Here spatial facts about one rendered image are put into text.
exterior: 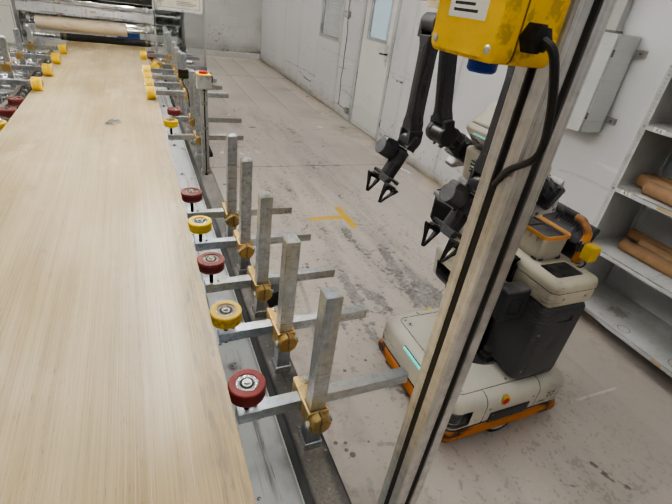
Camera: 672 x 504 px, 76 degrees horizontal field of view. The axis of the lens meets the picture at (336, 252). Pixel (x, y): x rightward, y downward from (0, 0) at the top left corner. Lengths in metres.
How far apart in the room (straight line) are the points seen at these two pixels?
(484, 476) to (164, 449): 1.50
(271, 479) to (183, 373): 0.35
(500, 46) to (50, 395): 0.96
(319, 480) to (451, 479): 1.04
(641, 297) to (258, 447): 2.82
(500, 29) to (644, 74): 3.21
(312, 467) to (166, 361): 0.41
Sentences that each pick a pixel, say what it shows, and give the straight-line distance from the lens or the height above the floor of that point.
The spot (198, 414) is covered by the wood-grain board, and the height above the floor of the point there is 0.90.
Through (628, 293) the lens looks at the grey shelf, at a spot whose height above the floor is 0.16.
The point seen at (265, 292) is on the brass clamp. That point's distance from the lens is 1.36.
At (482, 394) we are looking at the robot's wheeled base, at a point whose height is 0.28.
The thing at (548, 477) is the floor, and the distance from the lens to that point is 2.25.
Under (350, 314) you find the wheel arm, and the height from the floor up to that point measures 0.83.
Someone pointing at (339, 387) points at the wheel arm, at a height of 0.83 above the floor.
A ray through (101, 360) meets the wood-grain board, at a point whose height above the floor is 0.90.
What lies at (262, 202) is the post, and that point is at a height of 1.11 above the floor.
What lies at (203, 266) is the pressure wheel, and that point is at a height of 0.90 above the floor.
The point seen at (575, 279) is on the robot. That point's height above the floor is 0.81.
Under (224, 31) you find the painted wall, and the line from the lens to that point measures 11.93.
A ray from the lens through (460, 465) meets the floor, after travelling 2.10.
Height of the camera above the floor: 1.63
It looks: 31 degrees down
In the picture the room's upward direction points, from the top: 8 degrees clockwise
